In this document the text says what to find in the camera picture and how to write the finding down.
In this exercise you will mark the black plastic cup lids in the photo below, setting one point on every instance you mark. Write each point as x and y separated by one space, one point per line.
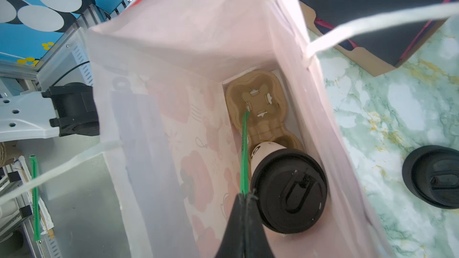
431 173

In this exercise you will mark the green straw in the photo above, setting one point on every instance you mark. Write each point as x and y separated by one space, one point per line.
244 180

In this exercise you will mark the red white paper gift bag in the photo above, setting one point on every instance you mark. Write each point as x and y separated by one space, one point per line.
195 42

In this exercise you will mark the white paper coffee cup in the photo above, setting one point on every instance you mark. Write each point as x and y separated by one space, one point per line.
290 185

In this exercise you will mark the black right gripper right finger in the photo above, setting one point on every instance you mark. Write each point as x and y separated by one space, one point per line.
256 243

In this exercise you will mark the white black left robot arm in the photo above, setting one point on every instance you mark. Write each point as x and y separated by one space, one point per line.
57 112

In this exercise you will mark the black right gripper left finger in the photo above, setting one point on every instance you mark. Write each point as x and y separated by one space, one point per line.
233 242

